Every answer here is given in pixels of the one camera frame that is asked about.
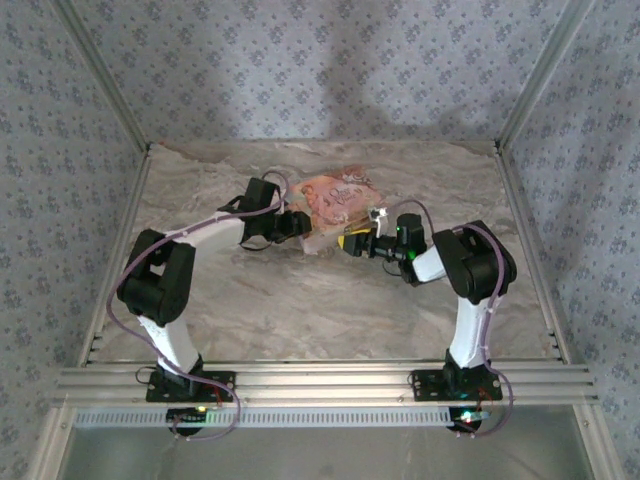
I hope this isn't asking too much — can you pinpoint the silver padlock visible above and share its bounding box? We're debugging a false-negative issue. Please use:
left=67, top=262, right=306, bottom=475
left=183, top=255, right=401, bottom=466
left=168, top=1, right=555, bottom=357
left=368, top=205, right=390, bottom=237

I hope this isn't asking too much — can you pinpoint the controller board with green light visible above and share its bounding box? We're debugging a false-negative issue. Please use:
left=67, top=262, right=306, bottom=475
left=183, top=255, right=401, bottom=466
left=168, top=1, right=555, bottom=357
left=448, top=406, right=492, bottom=434

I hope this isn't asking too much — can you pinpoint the aluminium table side rail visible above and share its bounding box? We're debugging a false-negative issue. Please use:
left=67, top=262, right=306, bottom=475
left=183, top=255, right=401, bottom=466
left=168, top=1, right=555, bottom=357
left=492, top=142, right=571, bottom=364
left=74, top=143, right=154, bottom=369

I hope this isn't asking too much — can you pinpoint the aluminium mounting rail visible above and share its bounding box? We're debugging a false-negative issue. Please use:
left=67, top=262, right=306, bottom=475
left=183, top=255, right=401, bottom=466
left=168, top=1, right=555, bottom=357
left=53, top=363, right=600, bottom=407

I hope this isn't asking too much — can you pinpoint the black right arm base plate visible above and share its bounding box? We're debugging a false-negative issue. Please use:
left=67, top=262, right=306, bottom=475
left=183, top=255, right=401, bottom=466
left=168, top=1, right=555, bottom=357
left=408, top=368, right=504, bottom=402

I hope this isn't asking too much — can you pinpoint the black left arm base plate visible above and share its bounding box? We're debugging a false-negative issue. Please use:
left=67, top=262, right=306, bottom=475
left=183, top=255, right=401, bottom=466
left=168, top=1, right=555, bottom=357
left=146, top=368, right=237, bottom=404

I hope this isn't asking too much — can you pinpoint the slotted grey cable duct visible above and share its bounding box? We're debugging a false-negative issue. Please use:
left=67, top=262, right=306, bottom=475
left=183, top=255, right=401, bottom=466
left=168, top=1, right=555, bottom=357
left=73, top=405, right=579, bottom=430

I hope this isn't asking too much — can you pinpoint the aluminium frame post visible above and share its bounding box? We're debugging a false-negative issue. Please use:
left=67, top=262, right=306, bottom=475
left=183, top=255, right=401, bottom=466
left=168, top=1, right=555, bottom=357
left=52, top=0, right=154, bottom=151
left=497, top=0, right=599, bottom=149

